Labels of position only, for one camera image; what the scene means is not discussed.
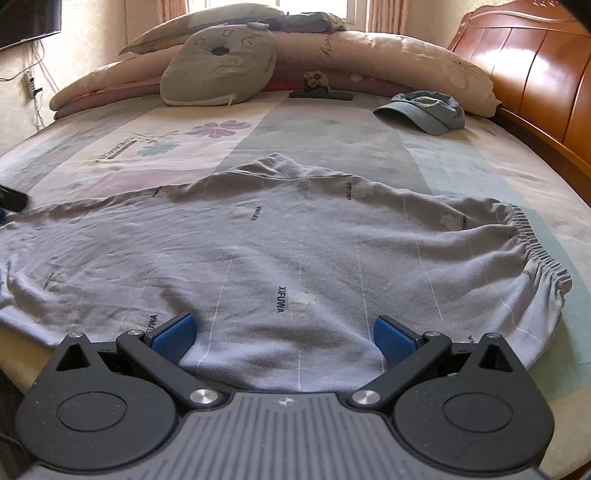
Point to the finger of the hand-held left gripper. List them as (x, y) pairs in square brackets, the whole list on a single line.
[(11, 198)]

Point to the grey-green folded cloth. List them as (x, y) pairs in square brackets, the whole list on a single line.
[(314, 22)]

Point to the black flat bar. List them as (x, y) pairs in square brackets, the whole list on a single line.
[(323, 95)]

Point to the grey pants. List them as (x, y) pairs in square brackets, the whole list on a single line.
[(295, 249)]

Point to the white power strip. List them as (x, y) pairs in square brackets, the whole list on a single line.
[(31, 85)]

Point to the grey pillow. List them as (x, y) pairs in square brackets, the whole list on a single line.
[(207, 23)]

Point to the wall-mounted black television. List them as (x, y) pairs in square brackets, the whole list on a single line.
[(27, 18)]

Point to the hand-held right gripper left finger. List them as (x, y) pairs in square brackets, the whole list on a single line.
[(173, 339)]

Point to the long pink floral pillow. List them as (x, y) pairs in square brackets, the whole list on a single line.
[(392, 60)]

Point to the pink striped curtain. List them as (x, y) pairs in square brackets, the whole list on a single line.
[(157, 9), (392, 16)]

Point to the wooden headboard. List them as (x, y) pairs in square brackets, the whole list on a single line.
[(540, 69)]

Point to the red cloth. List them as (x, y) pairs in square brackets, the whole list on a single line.
[(281, 86)]

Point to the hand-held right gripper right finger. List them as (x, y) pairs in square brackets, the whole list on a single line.
[(392, 339)]

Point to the grey animal face cushion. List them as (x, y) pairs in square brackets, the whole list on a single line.
[(217, 64)]

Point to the blue cap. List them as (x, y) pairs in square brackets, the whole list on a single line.
[(429, 115)]

